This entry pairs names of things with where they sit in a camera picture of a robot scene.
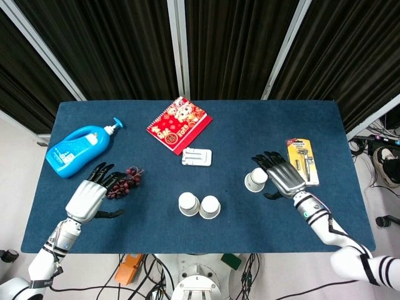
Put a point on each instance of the orange power box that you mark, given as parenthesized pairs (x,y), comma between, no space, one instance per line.
(127,267)

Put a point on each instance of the blue pump detergent bottle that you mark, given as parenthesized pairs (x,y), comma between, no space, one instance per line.
(79,147)

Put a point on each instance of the dark red grape bunch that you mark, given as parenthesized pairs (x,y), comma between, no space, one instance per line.
(125,184)

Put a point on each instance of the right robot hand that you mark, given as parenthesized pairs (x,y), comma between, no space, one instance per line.
(286,178)

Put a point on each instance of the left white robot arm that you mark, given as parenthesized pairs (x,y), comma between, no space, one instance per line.
(47,253)

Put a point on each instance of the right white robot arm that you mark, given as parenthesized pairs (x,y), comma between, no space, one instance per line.
(340,240)

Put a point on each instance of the black and white sneaker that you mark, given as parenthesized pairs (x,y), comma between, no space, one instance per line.
(387,164)

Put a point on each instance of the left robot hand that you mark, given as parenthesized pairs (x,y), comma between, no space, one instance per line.
(84,200)

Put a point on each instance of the red spiral desk calendar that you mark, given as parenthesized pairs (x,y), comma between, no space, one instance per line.
(179,125)

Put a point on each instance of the white folding phone stand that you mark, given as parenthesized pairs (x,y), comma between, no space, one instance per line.
(197,157)

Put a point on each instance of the white robot torso base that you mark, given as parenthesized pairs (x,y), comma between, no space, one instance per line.
(195,281)

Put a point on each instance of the green block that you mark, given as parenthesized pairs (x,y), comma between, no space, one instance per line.
(231,261)

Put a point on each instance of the white paper cup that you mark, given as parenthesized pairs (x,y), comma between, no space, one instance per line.
(255,180)
(188,204)
(210,207)

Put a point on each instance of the black tape roll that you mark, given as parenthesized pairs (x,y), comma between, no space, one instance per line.
(8,254)

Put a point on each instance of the yellow razor blister pack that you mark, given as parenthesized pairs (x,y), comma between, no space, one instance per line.
(303,161)

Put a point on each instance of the black chair caster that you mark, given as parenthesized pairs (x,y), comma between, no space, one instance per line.
(382,221)

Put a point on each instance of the blue felt table mat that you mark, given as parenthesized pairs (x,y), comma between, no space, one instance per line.
(200,231)

